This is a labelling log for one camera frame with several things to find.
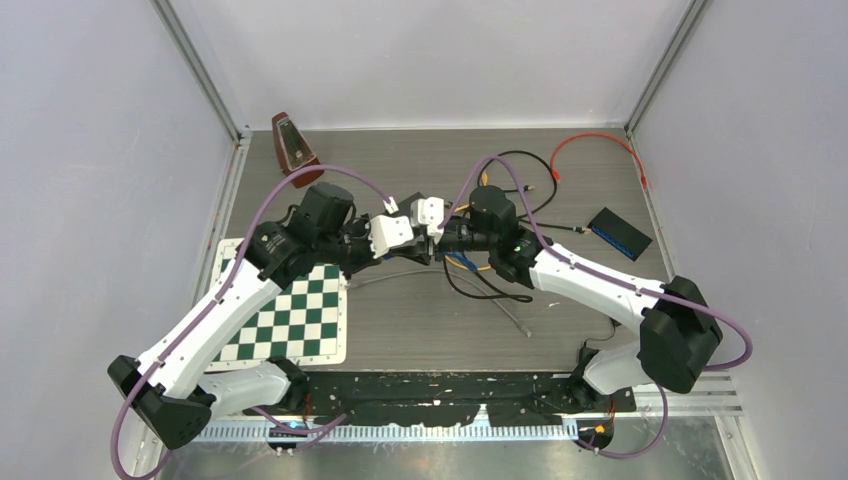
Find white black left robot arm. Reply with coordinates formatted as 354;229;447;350
107;182;445;450

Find short black ethernet cable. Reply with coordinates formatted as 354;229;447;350
478;150;559;217

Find dark grey network switch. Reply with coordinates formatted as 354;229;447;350
397;192;425;217

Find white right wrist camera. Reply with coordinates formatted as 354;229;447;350
410;197;445;244

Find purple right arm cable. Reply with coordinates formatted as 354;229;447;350
437;154;755;372

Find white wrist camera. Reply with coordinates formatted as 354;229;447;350
410;197;445;244
368;196;415;259

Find black blue network switch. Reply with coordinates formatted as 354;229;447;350
588;207;653;261

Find yellow ethernet cable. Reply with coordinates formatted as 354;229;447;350
445;170;495;273

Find red ethernet cable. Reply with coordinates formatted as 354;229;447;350
549;132;649;192

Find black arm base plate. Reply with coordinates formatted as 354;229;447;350
261;371;636;427

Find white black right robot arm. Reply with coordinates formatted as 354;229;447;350
437;186;723;411

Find green white chessboard mat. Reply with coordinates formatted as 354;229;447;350
208;264;347;372

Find brown wooden metronome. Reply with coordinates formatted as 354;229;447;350
272;112;320;177

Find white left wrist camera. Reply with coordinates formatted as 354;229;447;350
368;196;415;259

